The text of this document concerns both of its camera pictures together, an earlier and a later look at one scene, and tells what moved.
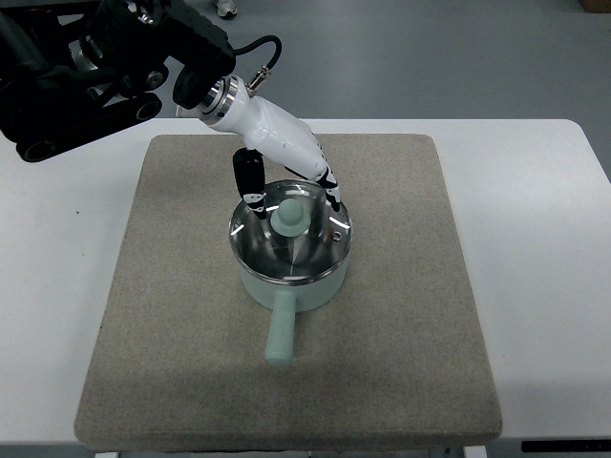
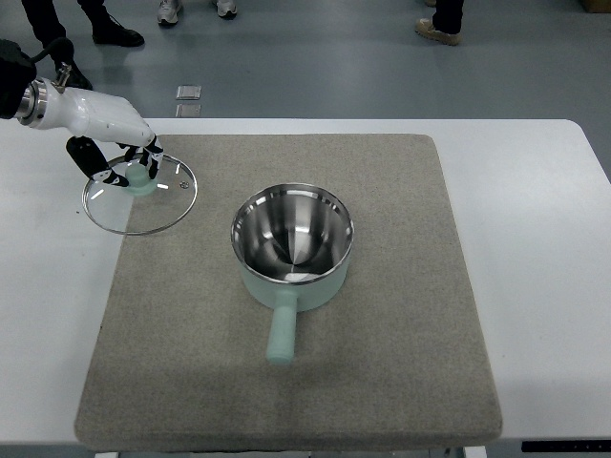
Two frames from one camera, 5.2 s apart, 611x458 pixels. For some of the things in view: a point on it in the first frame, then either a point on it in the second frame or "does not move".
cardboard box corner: (597, 6) does not move
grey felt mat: (179, 362) does not move
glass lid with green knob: (301, 238) -> (146, 205)
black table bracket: (589, 446) does not move
